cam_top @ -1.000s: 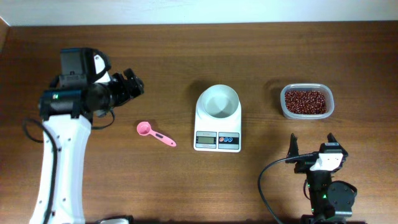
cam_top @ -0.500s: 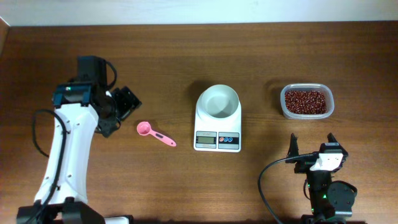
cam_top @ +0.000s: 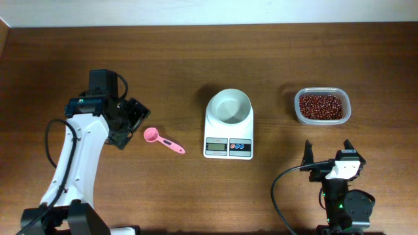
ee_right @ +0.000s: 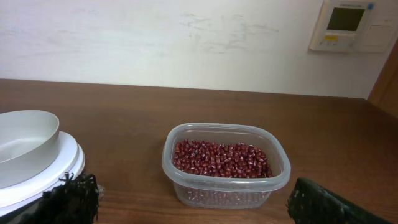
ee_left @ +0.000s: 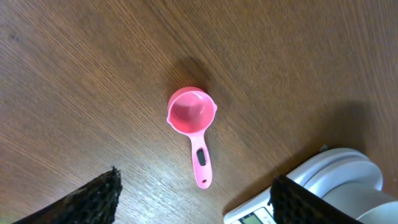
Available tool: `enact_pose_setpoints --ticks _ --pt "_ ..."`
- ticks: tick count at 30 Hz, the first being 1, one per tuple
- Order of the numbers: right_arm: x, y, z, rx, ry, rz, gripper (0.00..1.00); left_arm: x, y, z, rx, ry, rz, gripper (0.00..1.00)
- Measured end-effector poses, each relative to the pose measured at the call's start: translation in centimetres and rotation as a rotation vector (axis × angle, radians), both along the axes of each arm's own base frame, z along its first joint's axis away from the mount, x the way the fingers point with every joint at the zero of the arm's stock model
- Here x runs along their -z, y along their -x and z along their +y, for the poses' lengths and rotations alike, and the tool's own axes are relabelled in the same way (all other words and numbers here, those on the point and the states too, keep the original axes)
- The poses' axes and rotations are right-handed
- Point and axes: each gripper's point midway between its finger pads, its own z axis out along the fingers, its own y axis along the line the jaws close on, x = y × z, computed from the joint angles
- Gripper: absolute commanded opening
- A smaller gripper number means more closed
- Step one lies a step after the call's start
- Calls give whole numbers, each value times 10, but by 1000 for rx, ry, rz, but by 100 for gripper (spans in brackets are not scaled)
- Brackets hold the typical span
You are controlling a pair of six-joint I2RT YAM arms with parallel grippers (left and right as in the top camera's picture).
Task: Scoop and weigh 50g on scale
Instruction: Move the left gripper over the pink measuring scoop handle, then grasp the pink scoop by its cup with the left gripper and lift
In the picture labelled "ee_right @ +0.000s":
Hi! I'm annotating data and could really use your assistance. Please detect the white digital kitchen scale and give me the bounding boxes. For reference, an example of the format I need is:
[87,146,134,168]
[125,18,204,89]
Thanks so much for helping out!
[1,131,85,217]

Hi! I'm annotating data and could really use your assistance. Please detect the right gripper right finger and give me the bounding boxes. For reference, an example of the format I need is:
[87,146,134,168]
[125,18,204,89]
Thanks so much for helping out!
[287,177,390,224]

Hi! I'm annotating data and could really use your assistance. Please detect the clear plastic container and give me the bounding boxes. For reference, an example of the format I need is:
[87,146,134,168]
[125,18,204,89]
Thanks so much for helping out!
[162,123,291,209]

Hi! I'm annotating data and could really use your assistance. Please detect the white wall control panel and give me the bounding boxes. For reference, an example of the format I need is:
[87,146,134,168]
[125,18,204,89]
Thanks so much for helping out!
[309,0,397,53]

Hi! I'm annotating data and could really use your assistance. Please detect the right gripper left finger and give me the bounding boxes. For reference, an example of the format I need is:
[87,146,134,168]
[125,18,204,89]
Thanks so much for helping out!
[20,172,100,224]

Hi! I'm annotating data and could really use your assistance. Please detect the red adzuki beans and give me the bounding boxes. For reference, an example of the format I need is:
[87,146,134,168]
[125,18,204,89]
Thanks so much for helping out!
[172,139,274,179]

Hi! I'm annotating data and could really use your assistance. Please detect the white round bowl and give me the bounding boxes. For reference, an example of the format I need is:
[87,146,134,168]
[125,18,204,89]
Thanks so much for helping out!
[1,110,60,188]

